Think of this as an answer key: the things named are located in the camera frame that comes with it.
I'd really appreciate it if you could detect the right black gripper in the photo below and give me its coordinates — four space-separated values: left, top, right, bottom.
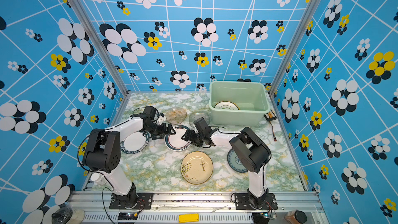
181 130 205 147

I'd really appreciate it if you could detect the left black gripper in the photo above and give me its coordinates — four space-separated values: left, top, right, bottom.
146 123 177 140

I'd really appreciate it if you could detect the green rimmed white plate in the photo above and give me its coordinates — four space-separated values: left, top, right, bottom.
164 125 191 151

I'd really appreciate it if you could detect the greenish clear glass plate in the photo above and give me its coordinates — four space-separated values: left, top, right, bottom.
189 111 211 128

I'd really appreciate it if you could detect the white black rimmed plate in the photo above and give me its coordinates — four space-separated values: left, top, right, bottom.
214 101 239 111

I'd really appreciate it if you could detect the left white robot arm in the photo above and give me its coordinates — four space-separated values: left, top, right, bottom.
82 106 176 209

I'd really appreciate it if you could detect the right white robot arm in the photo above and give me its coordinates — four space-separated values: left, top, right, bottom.
181 118 272 209

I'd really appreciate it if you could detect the light green plastic bin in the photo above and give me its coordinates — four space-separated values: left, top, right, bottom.
209 81 271 126

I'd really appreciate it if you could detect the brownish clear glass plate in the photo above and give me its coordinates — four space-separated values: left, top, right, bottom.
165 107 187 125

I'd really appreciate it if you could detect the beige bamboo pattern plate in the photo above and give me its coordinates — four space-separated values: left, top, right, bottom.
180 151 214 185

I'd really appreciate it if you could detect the blue patterned plate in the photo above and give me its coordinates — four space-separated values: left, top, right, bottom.
227 149 248 173

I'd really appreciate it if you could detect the white plastic cup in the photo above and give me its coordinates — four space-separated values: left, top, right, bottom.
90 173 107 185

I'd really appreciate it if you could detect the small black orange device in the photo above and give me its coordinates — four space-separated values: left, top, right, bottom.
264 111 277 122

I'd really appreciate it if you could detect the clear glass lid jar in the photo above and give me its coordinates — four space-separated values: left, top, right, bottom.
51 207 85 224

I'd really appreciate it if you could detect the brown jar black lid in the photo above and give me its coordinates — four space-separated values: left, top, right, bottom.
284 209 308 224

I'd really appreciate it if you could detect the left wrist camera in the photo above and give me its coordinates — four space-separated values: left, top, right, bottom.
155 113 166 125

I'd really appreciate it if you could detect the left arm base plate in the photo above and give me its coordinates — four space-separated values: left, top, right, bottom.
109 193 153 210

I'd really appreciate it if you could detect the aluminium front rail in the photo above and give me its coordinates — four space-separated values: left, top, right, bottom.
68 191 329 224

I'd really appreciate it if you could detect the yellow tag on rail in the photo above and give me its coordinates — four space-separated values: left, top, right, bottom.
178 213 199 224

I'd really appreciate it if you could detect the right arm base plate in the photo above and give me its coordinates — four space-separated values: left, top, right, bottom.
234 193 278 211

